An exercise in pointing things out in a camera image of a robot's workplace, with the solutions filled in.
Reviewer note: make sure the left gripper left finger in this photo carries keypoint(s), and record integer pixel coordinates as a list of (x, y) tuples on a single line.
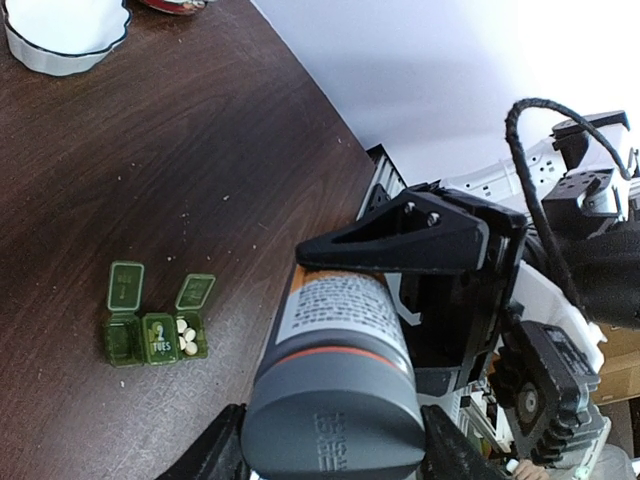
[(216, 453)]

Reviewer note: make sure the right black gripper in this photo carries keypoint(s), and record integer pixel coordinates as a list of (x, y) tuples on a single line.
[(474, 247)]

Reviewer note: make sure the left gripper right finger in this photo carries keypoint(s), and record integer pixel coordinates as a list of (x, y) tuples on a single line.
[(449, 455)]

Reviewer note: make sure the grey lid pill bottle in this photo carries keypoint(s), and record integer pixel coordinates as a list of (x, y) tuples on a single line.
[(334, 396)]

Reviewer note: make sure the green weekly pill organizer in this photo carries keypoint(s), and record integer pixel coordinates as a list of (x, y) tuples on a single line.
[(156, 339)]

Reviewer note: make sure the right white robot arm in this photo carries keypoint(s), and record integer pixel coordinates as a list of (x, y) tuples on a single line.
[(579, 190)]

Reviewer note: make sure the cardboard box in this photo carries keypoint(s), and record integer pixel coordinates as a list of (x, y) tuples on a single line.
[(620, 372)]

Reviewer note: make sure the red round coaster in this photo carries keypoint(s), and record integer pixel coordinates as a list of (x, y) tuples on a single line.
[(177, 7)]

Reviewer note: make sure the white scalloped dish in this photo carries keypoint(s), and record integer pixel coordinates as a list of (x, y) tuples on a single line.
[(62, 38)]

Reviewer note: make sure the aluminium front rail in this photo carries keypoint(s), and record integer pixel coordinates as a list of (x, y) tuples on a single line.
[(382, 180)]

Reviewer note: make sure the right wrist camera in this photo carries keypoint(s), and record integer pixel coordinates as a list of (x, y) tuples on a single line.
[(544, 383)]

